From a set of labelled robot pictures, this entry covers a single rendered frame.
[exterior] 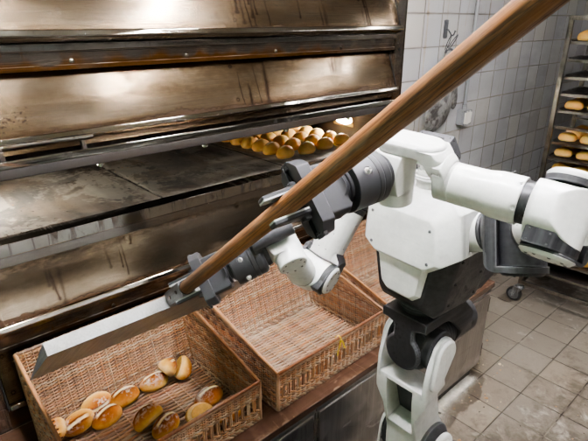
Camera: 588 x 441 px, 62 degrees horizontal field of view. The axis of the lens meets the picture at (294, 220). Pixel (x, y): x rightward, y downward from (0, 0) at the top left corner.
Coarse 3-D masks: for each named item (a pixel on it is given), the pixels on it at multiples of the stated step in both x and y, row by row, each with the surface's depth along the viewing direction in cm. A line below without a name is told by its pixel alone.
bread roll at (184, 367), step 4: (180, 356) 175; (184, 356) 175; (180, 360) 173; (184, 360) 172; (188, 360) 174; (180, 364) 171; (184, 364) 171; (188, 364) 172; (180, 368) 170; (184, 368) 170; (188, 368) 171; (176, 372) 171; (180, 372) 169; (184, 372) 169; (188, 372) 171; (176, 376) 169; (180, 376) 169; (184, 376) 169; (188, 376) 171
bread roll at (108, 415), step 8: (104, 408) 152; (112, 408) 153; (120, 408) 155; (96, 416) 150; (104, 416) 150; (112, 416) 152; (120, 416) 155; (96, 424) 149; (104, 424) 150; (112, 424) 152
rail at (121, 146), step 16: (320, 112) 185; (336, 112) 190; (224, 128) 158; (240, 128) 162; (112, 144) 135; (128, 144) 138; (144, 144) 141; (16, 160) 120; (32, 160) 122; (48, 160) 125
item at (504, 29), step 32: (512, 0) 40; (544, 0) 38; (480, 32) 43; (512, 32) 41; (448, 64) 45; (480, 64) 44; (416, 96) 49; (384, 128) 53; (352, 160) 58; (288, 192) 68; (256, 224) 76; (224, 256) 86; (192, 288) 101
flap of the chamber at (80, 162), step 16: (352, 112) 196; (368, 112) 203; (256, 128) 166; (272, 128) 170; (288, 128) 175; (160, 144) 144; (176, 144) 147; (192, 144) 151; (64, 160) 127; (80, 160) 130; (96, 160) 132; (112, 160) 135; (0, 176) 118; (16, 176) 120
